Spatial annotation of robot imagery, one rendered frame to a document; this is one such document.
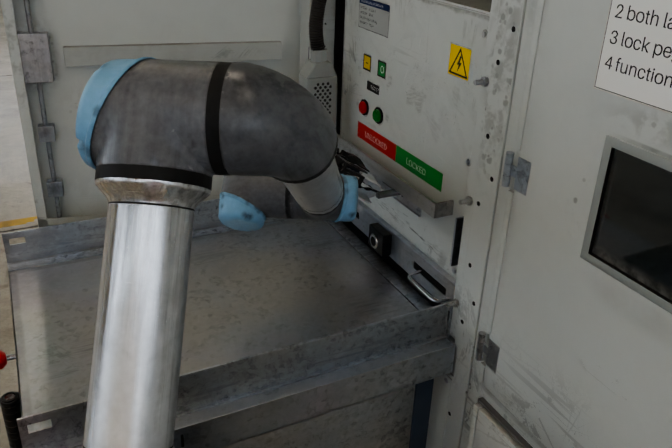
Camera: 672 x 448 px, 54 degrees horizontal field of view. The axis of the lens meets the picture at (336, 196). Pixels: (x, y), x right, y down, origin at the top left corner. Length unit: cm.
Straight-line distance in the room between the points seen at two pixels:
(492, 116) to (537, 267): 23
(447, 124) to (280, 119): 56
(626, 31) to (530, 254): 33
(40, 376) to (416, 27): 85
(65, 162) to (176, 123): 96
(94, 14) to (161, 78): 84
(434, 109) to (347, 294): 39
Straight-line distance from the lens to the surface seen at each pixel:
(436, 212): 116
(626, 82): 79
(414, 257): 130
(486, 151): 101
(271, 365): 105
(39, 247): 148
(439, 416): 131
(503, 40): 97
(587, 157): 84
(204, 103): 64
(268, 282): 132
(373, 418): 121
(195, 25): 151
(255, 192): 104
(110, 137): 68
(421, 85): 122
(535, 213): 92
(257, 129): 64
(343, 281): 133
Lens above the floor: 155
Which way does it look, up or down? 25 degrees down
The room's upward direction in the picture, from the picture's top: 2 degrees clockwise
